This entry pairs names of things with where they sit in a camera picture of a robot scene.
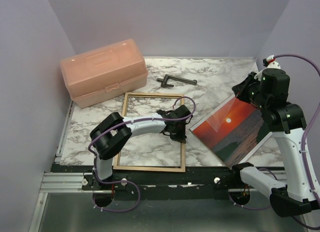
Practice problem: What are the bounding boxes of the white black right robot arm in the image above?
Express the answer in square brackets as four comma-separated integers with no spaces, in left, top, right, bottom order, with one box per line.
[230,68,320,218]

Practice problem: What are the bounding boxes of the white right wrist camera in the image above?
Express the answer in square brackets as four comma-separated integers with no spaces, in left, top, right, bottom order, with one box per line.
[262,55,281,69]

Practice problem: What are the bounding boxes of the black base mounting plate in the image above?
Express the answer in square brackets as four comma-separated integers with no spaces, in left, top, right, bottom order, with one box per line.
[51,164,286,202]

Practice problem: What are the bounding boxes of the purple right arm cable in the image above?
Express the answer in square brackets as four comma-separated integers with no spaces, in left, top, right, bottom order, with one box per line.
[228,53,320,230]

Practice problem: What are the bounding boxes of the aluminium extrusion rail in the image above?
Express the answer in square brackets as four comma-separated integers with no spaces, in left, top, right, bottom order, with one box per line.
[39,173,93,193]

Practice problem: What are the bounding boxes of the pink translucent plastic box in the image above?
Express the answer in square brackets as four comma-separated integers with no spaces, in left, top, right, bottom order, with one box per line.
[60,39,149,108]

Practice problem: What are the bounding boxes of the red sunset photo board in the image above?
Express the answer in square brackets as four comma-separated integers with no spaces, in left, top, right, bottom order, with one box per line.
[190,96,272,169]

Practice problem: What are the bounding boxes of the light wooden picture frame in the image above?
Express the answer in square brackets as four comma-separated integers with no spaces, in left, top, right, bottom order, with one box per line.
[113,92,186,173]

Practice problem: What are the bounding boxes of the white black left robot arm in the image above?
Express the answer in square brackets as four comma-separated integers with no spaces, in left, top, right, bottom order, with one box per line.
[88,105,194,190]

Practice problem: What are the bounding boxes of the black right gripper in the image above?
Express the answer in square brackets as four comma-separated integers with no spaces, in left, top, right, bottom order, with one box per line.
[233,71,269,110]

